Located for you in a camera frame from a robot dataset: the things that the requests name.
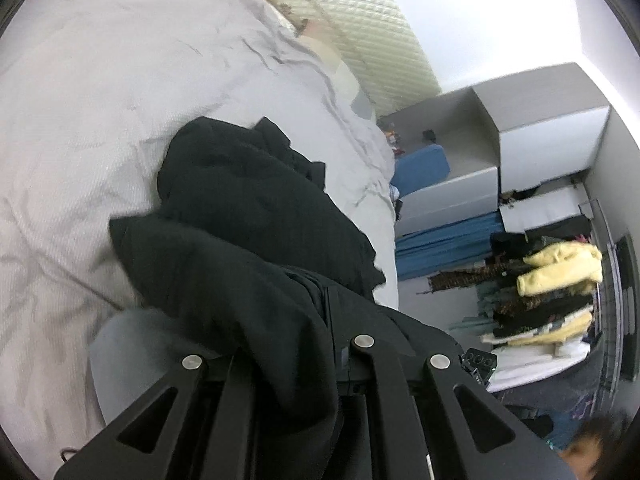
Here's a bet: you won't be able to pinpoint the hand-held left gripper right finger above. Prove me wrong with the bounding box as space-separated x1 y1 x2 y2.
322 284 577 480

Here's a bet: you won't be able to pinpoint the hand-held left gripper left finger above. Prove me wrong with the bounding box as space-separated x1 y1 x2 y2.
52 354 262 480

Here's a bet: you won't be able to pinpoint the black puffer jacket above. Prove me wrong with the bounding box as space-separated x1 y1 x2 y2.
109 116 463 480

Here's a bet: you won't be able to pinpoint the dark hanging clothes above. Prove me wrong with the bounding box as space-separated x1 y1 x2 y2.
430 215 601 347

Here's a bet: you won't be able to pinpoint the white folded cloth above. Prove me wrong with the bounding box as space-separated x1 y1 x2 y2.
487 339 592 392

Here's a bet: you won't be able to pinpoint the person's light blue jeans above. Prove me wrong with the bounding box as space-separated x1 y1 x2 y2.
89 308 241 426

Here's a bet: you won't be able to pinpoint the blue curtain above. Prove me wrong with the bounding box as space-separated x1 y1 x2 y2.
395 212 503 281

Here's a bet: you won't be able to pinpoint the yellow garment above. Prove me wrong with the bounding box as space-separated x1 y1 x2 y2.
516 241 604 297

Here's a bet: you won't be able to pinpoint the person's head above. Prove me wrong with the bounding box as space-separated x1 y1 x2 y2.
557 417 622 480

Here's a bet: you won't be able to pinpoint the blue padded board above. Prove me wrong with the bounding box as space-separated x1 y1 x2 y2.
390 143 451 197

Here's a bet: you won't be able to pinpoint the grey wardrobe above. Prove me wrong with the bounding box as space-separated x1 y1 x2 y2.
377 62 613 241

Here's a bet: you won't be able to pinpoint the bed with white sheet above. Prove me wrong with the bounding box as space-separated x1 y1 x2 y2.
0 0 401 476

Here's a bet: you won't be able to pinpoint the grey and beige patchwork pillow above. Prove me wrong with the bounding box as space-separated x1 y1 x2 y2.
295 20 379 122

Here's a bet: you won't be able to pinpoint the cream quilted headboard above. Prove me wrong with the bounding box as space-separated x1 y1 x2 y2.
265 0 443 117

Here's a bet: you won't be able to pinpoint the grey duvet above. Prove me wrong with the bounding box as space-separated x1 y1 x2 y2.
0 0 399 211

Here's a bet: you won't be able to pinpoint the metal clothes rail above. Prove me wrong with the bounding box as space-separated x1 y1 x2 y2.
579 199 635 397

